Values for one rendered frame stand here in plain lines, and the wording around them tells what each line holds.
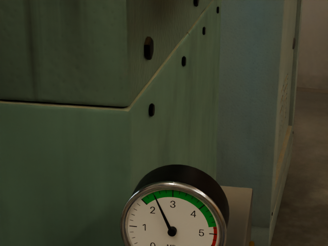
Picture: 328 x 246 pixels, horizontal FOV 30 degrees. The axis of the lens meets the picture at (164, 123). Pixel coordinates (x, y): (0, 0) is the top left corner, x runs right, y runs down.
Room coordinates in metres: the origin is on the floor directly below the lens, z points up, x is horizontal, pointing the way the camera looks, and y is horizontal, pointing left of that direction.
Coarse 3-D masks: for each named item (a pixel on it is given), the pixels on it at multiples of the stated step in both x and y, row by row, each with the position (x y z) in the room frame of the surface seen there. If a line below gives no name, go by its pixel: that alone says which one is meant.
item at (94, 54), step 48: (0, 0) 0.40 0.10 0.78; (48, 0) 0.39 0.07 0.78; (96, 0) 0.38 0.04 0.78; (144, 0) 0.43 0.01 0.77; (192, 0) 0.65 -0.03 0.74; (0, 48) 0.40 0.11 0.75; (48, 48) 0.39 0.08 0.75; (96, 48) 0.38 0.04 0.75; (144, 48) 0.42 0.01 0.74; (0, 96) 0.40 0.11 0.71; (48, 96) 0.39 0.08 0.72; (96, 96) 0.39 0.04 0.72
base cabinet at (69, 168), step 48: (192, 48) 0.65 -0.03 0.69; (144, 96) 0.42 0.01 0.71; (192, 96) 0.66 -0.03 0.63; (0, 144) 0.40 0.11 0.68; (48, 144) 0.39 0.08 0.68; (96, 144) 0.39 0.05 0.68; (144, 144) 0.42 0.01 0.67; (192, 144) 0.66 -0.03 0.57; (0, 192) 0.40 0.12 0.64; (48, 192) 0.39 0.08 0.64; (96, 192) 0.39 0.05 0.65; (0, 240) 0.40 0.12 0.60; (48, 240) 0.39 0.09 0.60; (96, 240) 0.39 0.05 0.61
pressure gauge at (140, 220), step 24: (168, 168) 0.33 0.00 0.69; (192, 168) 0.33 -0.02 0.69; (144, 192) 0.31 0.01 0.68; (168, 192) 0.31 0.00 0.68; (192, 192) 0.31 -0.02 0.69; (216, 192) 0.32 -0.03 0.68; (144, 216) 0.32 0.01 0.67; (168, 216) 0.31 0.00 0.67; (192, 216) 0.31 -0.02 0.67; (216, 216) 0.30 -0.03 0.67; (144, 240) 0.32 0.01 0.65; (168, 240) 0.31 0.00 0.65; (192, 240) 0.31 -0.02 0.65; (216, 240) 0.31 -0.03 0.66
